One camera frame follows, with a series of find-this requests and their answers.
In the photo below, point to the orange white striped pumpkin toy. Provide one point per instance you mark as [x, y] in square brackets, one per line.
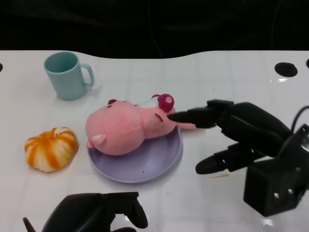
[50, 149]

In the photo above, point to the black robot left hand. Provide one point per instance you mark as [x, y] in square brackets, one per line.
[82, 210]

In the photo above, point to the lavender plastic plate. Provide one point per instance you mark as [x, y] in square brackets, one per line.
[154, 159]

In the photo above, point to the pink plush doll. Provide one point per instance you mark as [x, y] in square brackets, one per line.
[116, 128]

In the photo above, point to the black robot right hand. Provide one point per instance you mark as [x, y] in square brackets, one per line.
[256, 130]

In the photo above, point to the light teal plastic mug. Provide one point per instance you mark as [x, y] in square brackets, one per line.
[67, 79]

